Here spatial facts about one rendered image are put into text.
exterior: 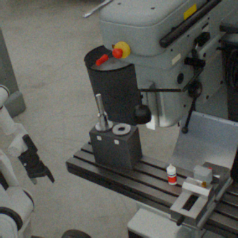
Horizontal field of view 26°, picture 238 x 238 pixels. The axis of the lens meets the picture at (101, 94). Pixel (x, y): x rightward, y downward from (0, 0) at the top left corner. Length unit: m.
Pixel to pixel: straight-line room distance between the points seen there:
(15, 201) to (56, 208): 1.53
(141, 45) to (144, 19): 0.10
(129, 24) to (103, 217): 2.13
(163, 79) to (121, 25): 0.32
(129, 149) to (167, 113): 0.47
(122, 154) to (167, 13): 0.94
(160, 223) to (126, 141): 0.41
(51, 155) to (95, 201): 0.71
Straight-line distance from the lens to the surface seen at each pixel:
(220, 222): 2.29
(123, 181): 2.52
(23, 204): 2.36
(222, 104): 2.54
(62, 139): 4.47
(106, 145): 2.55
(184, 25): 1.85
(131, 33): 1.79
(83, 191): 3.92
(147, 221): 2.47
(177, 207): 2.26
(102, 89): 4.20
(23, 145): 2.44
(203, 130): 2.64
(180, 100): 2.07
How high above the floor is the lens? 2.59
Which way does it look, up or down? 32 degrees down
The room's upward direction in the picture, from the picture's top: 11 degrees counter-clockwise
